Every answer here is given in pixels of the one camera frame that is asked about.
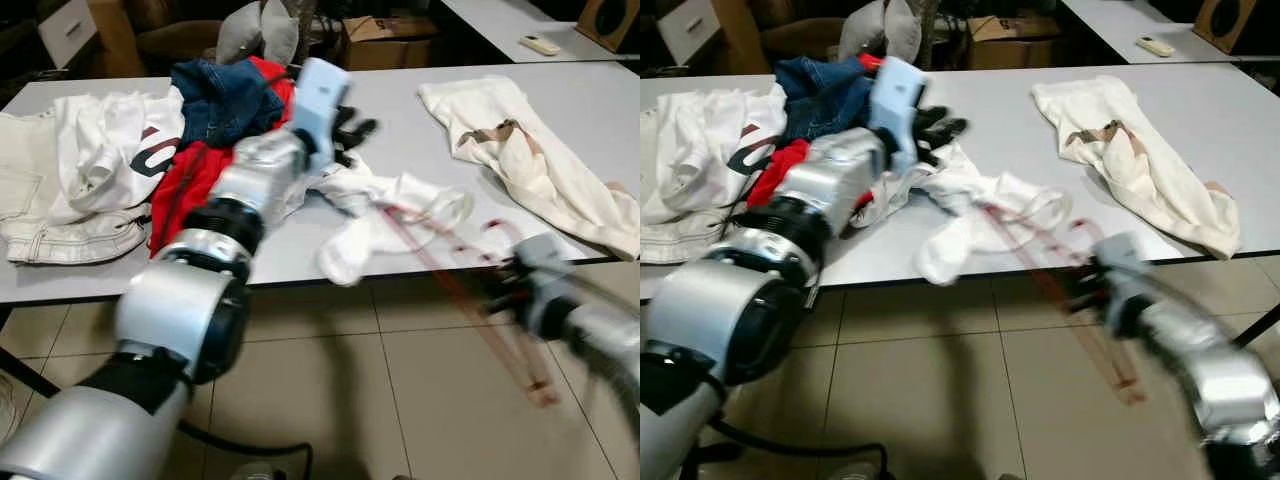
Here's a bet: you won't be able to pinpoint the open cardboard box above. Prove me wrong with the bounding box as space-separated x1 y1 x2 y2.
340 15 441 71
965 15 1061 69

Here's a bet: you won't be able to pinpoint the white shirt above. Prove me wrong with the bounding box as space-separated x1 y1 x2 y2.
300 150 476 288
870 140 1071 288

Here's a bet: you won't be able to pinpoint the white t-shirt dark print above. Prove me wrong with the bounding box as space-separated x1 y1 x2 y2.
45 88 186 226
665 85 791 216

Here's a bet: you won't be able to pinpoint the dark blue jeans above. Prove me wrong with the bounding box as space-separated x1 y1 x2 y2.
772 55 881 141
170 57 291 149

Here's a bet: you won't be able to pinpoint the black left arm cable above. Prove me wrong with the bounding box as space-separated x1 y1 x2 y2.
172 418 316 480
705 418 894 480

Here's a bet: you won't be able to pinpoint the brown cardboard sheet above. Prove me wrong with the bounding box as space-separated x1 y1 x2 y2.
88 0 149 79
712 0 766 76

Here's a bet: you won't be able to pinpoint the cream soft garment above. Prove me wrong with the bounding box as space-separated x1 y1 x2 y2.
1030 75 1243 261
418 75 641 263

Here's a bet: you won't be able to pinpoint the cream denim jeans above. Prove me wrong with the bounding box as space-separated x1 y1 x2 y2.
0 108 151 266
640 105 771 266

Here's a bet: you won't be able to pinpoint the grey pillow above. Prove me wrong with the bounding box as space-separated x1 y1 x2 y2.
215 5 266 66
255 0 301 63
840 5 891 61
880 0 923 59

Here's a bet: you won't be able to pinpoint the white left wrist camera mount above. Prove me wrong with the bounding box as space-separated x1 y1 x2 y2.
288 57 353 173
866 55 928 173

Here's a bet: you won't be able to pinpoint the white flat panel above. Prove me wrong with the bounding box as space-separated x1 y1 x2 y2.
38 0 99 69
660 0 723 66

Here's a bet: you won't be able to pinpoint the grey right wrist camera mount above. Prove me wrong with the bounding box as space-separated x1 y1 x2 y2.
513 233 578 303
1093 230 1153 303

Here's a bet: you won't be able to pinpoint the red plastic hanger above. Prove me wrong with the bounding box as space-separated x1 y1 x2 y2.
372 200 561 409
980 200 1151 409

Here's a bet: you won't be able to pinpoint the wooden black loudspeaker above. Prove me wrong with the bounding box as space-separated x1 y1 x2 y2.
575 0 641 54
1193 0 1261 54

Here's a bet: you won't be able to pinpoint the brown armchair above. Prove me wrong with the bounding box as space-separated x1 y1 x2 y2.
760 0 851 61
135 0 241 63

